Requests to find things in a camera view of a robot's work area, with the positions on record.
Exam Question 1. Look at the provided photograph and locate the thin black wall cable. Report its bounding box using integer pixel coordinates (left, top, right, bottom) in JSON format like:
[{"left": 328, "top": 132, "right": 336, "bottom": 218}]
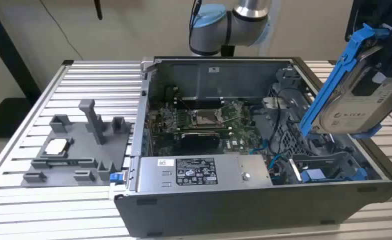
[{"left": 39, "top": 0, "right": 85, "bottom": 61}]

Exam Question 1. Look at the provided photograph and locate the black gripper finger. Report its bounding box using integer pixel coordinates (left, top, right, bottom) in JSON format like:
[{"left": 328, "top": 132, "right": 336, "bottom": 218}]
[{"left": 351, "top": 66, "right": 383, "bottom": 96}]

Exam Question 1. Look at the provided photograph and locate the blue carrier in bay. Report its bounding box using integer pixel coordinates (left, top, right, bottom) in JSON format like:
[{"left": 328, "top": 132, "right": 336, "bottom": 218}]
[{"left": 299, "top": 167, "right": 367, "bottom": 185}]

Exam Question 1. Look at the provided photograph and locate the black RAM slots row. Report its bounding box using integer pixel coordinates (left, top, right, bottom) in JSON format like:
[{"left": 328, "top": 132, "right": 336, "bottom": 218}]
[
  {"left": 179, "top": 126, "right": 234, "bottom": 133},
  {"left": 174, "top": 96, "right": 226, "bottom": 108}
]

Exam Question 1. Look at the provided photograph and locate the silver CPU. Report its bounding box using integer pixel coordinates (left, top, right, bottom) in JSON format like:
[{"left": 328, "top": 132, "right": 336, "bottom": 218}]
[{"left": 45, "top": 139, "right": 72, "bottom": 156}]

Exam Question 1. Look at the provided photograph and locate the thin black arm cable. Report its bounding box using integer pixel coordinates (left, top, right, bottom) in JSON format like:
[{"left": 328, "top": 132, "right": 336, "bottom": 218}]
[{"left": 191, "top": 0, "right": 204, "bottom": 28}]

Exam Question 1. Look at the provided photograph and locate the blue wire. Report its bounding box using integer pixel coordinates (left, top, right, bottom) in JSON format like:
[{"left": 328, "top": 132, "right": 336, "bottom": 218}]
[{"left": 251, "top": 138, "right": 286, "bottom": 163}]

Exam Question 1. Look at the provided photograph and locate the black open PC case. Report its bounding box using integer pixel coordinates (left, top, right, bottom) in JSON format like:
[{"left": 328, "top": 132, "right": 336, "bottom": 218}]
[{"left": 108, "top": 55, "right": 392, "bottom": 238}]

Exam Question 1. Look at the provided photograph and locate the metal disk bay cage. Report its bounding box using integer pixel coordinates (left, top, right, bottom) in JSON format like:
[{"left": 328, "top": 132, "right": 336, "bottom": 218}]
[{"left": 259, "top": 82, "right": 320, "bottom": 161}]

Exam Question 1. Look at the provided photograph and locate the long black wire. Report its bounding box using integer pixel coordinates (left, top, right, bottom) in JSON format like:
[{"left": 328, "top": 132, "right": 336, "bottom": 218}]
[{"left": 270, "top": 87, "right": 316, "bottom": 153}]

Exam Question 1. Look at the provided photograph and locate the CPU socket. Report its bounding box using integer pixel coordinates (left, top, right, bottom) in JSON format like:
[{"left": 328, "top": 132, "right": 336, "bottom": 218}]
[{"left": 191, "top": 109, "right": 223, "bottom": 126}]

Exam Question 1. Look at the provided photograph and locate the black graphics card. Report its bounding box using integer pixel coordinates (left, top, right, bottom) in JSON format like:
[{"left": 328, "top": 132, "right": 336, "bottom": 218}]
[{"left": 174, "top": 129, "right": 223, "bottom": 152}]

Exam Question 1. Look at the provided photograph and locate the grey parts rack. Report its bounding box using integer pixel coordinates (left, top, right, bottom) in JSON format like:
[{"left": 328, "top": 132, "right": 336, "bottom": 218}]
[{"left": 21, "top": 99, "right": 133, "bottom": 188}]

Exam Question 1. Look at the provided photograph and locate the green motherboard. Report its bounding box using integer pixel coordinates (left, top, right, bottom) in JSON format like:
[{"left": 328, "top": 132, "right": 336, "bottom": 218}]
[{"left": 148, "top": 99, "right": 267, "bottom": 157}]

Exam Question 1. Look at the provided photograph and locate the metal socket cover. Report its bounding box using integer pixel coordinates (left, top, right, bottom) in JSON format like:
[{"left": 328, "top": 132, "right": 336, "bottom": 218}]
[{"left": 218, "top": 103, "right": 246, "bottom": 123}]

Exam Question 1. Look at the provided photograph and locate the hard disk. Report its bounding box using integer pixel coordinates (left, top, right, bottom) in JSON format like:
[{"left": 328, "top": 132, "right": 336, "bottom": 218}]
[{"left": 299, "top": 23, "right": 392, "bottom": 140}]

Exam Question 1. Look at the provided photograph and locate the black stand with base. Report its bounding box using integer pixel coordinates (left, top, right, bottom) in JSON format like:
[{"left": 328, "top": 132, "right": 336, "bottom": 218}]
[{"left": 0, "top": 0, "right": 43, "bottom": 138}]

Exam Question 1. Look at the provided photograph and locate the thin wire locking lever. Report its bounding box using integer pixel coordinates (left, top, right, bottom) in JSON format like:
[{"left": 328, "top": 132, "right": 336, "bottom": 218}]
[{"left": 178, "top": 97, "right": 195, "bottom": 112}]

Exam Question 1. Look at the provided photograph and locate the black hanging rod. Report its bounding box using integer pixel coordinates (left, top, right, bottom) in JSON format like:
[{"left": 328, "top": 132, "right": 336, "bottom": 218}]
[{"left": 93, "top": 0, "right": 104, "bottom": 21}]

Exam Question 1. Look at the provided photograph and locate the blue case latch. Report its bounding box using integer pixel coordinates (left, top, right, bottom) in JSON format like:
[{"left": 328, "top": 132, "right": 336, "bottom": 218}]
[{"left": 109, "top": 172, "right": 125, "bottom": 185}]

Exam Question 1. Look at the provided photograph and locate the silver power supply unit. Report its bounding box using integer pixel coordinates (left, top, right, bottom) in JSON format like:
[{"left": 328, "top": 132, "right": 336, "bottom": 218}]
[{"left": 136, "top": 153, "right": 272, "bottom": 193}]

